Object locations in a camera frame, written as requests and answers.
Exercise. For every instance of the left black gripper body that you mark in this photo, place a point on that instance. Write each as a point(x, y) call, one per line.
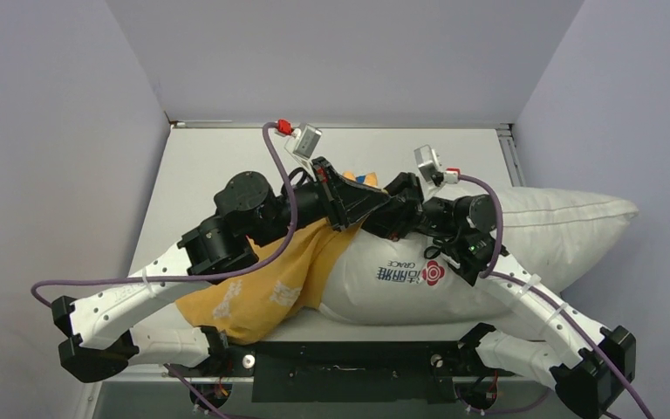
point(323, 172)

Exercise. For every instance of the white pillow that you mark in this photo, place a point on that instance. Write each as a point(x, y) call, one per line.
point(557, 234)

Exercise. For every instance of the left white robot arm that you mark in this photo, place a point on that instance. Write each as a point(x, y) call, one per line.
point(105, 333)

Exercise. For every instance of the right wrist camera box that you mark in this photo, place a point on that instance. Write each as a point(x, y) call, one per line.
point(429, 166)

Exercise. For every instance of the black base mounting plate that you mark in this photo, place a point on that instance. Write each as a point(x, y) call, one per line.
point(430, 371)

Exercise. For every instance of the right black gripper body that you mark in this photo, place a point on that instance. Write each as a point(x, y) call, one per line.
point(413, 195)

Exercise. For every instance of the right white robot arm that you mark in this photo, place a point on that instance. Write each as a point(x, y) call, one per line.
point(531, 312)

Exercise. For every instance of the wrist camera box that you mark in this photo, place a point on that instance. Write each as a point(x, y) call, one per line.
point(304, 142)
point(429, 166)

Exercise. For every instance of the yellow and blue pillowcase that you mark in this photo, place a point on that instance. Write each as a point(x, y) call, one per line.
point(249, 307)

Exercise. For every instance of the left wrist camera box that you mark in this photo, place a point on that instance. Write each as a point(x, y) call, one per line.
point(304, 142)

